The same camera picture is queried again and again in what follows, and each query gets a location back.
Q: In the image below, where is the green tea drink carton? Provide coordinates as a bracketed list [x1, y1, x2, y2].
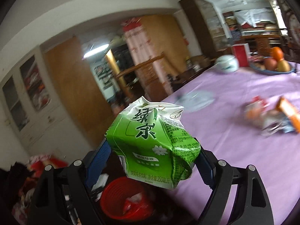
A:
[105, 97, 201, 189]

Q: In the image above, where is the orange snack wrapper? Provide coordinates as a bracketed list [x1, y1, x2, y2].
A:
[244, 96, 299, 136]

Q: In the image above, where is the red plastic trash basket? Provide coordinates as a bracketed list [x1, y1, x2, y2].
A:
[100, 177, 154, 222]

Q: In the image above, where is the wooden door panel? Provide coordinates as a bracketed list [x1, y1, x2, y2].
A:
[44, 37, 115, 148]

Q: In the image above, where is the purple tablecloth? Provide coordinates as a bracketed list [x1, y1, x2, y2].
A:
[165, 68, 299, 224]

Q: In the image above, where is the pile of colourful clothes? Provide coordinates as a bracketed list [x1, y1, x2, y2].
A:
[1, 154, 68, 224]

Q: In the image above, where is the white glass-door cabinet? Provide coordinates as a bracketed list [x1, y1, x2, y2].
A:
[1, 46, 69, 158]

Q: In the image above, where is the pink floral curtain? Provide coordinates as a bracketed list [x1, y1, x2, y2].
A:
[122, 17, 173, 102]

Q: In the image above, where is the white round ceramic jar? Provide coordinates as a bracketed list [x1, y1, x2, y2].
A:
[214, 54, 239, 73]

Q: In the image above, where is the blue fruit bowl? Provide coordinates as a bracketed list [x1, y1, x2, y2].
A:
[249, 57, 296, 76]

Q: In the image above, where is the red box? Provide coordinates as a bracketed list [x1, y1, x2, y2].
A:
[231, 43, 251, 67]

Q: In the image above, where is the red apple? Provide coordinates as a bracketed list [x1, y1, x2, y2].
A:
[263, 57, 278, 71]

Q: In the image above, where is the yellow pear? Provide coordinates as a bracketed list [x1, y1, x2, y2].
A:
[277, 59, 291, 73]

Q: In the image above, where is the orange fruit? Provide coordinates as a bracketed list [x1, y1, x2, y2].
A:
[270, 47, 284, 62]

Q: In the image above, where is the curved wooden chair frame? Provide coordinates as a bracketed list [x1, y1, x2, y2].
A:
[115, 53, 168, 102]

